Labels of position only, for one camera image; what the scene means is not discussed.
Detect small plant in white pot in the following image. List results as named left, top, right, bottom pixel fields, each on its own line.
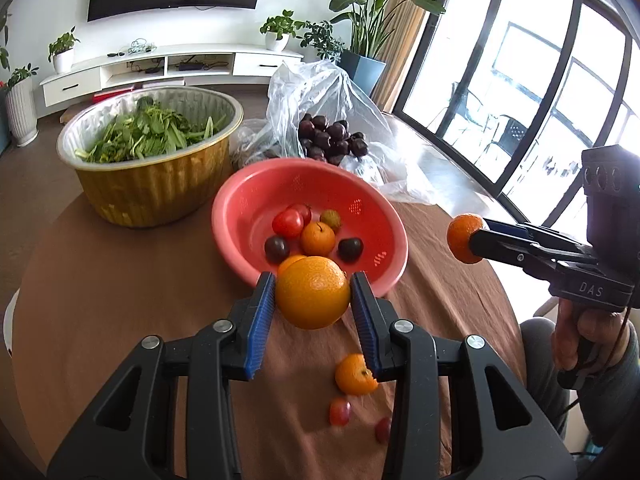
left=260, top=10, right=306, bottom=52
left=48, top=26, right=81, bottom=75

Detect leafy green vegetables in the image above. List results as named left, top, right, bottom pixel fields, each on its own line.
left=75, top=96, right=228, bottom=163

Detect pile of dark cherries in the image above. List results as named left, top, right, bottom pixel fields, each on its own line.
left=297, top=114, right=370, bottom=166

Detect small mandarin orange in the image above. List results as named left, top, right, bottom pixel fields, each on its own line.
left=301, top=221, right=337, bottom=257
left=335, top=353, right=379, bottom=396
left=446, top=213, right=488, bottom=265

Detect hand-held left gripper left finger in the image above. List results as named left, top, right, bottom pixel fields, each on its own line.
left=47, top=271, right=277, bottom=480

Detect white chair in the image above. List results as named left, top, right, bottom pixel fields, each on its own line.
left=2, top=287, right=21, bottom=356

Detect white television cabinet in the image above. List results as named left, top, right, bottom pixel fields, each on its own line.
left=39, top=42, right=305, bottom=107

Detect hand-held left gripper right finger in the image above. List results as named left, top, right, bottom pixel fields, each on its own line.
left=349, top=271, right=576, bottom=480

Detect dark cherry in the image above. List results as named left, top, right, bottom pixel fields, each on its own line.
left=264, top=235, right=291, bottom=264
left=337, top=237, right=364, bottom=263

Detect large smooth orange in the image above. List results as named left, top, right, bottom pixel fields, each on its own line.
left=275, top=256, right=351, bottom=330

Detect bushy plant in tall white pot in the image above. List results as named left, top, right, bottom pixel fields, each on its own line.
left=297, top=20, right=346, bottom=66

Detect plant in ribbed white pot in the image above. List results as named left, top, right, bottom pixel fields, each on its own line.
left=0, top=63, right=40, bottom=147

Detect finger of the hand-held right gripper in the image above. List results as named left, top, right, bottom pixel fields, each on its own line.
left=468, top=227, right=584, bottom=284
left=483, top=218, right=589, bottom=257

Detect clear plastic bag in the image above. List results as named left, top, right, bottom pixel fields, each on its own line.
left=267, top=59, right=438, bottom=206

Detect golden foil basin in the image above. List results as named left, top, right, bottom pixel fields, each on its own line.
left=56, top=85, right=244, bottom=228

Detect beige curtain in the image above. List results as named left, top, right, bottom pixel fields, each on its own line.
left=372, top=0, right=446, bottom=111

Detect black balcony chair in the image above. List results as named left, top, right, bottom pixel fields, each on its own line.
left=495, top=115, right=531, bottom=156

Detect large bumpy orange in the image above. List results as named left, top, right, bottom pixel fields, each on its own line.
left=277, top=254, right=310, bottom=277

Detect person's right forearm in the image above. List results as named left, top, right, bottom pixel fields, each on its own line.
left=570, top=322, right=640, bottom=461

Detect black-framed glass door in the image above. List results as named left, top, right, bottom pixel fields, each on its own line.
left=390, top=0, right=640, bottom=241

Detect clear bag of brown fruit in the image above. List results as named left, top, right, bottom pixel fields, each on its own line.
left=231, top=119, right=281, bottom=168

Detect red plastic colander bowl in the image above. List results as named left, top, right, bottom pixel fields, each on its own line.
left=211, top=157, right=409, bottom=298

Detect broad-leaf plant in blue planter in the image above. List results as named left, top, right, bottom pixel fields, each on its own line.
left=322, top=0, right=446, bottom=96

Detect person's right hand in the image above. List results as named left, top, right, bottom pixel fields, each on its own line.
left=551, top=301, right=632, bottom=372

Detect person's grey trouser leg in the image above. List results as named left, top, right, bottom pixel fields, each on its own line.
left=520, top=317, right=571, bottom=441

